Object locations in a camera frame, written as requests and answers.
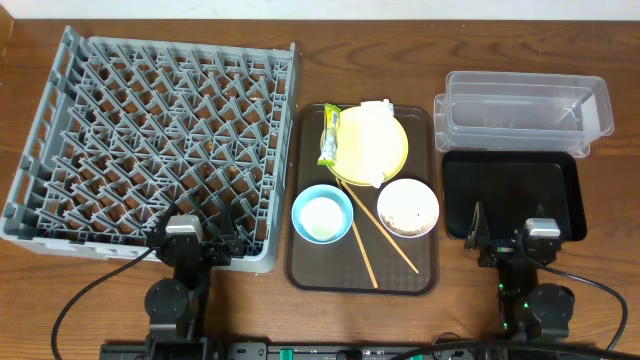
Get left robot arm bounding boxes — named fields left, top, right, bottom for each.
left=142, top=204, right=244, bottom=360

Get green snack wrapper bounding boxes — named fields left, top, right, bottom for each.
left=317, top=103, right=341, bottom=166

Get rice leftovers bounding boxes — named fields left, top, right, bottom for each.
left=379, top=200, right=438, bottom=237

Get brown serving tray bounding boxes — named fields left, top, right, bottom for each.
left=285, top=104, right=439, bottom=296

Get left wooden chopstick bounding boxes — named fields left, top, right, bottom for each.
left=334, top=177, right=379, bottom=289

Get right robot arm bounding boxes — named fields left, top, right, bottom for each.
left=464, top=202, right=575, bottom=341

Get clear plastic bin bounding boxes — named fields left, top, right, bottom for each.
left=433, top=71, right=615, bottom=158

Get right wooden chopstick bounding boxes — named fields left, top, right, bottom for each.
left=338, top=179, right=420, bottom=274

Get black waste tray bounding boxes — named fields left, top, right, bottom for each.
left=442, top=150, right=588, bottom=241

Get wooden chopstick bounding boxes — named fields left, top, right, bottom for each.
left=334, top=177, right=379, bottom=289
left=338, top=179, right=420, bottom=274

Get grey dishwasher rack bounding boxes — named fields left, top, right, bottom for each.
left=1, top=28, right=300, bottom=273

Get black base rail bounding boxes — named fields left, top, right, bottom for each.
left=98, top=342, right=635, bottom=360

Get white paper cup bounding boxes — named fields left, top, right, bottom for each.
left=300, top=197, right=343, bottom=242

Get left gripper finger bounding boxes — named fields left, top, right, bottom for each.
left=220, top=204, right=243, bottom=245
left=152, top=203, right=178, bottom=237

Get blue bowl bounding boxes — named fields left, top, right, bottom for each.
left=291, top=184, right=354, bottom=245

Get white napkin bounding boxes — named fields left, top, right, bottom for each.
left=361, top=99, right=394, bottom=188

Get yellow plate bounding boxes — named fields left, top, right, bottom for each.
left=328, top=104, right=409, bottom=187

